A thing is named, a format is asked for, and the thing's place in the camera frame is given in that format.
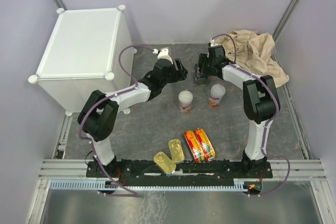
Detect aluminium frame rail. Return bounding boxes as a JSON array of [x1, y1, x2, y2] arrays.
[[38, 159, 326, 182]]

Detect light blue cable duct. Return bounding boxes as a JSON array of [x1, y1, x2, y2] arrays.
[[49, 179, 247, 192]]

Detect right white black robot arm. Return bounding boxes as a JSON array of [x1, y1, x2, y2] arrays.
[[197, 45, 280, 177]]

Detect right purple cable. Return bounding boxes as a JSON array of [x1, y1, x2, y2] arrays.
[[209, 34, 291, 197]]

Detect gold tin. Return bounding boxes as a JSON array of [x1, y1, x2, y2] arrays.
[[168, 139, 185, 164], [153, 152, 176, 175]]

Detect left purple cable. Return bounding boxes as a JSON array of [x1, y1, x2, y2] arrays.
[[78, 45, 158, 198]]

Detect red yellow flat tin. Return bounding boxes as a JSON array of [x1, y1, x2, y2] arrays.
[[183, 130, 206, 163]]

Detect gold tin upper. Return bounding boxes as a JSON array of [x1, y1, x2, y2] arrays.
[[168, 139, 185, 164]]

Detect red green flat tin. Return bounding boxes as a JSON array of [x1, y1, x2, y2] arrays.
[[194, 128, 216, 161]]

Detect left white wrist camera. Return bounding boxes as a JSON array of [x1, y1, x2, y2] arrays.
[[152, 47, 173, 64]]

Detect red white tall can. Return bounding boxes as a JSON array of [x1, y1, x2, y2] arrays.
[[178, 90, 193, 113]]

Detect beige crumpled cloth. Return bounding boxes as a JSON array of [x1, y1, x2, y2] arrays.
[[212, 29, 289, 88]]

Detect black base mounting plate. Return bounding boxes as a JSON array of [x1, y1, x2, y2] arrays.
[[86, 158, 274, 183]]

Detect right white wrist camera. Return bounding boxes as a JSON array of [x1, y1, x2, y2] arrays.
[[208, 39, 217, 47]]

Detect purple cable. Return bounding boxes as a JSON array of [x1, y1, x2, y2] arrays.
[[78, 45, 158, 198], [209, 34, 291, 197]]

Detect gold tin lower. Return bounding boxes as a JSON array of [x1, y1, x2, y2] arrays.
[[153, 152, 176, 175]]

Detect orange label white-lid can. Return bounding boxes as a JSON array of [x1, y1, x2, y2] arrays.
[[208, 84, 226, 108]]

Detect dark blue food can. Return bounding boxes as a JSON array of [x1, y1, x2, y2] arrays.
[[194, 64, 210, 86]]

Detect white plastic cube cabinet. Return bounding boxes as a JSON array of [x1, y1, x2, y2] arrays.
[[28, 5, 136, 116]]

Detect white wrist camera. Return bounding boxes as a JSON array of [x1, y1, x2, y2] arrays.
[[152, 47, 173, 64], [208, 39, 217, 47]]

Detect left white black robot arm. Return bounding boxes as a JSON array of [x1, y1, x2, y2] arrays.
[[77, 59, 188, 177]]

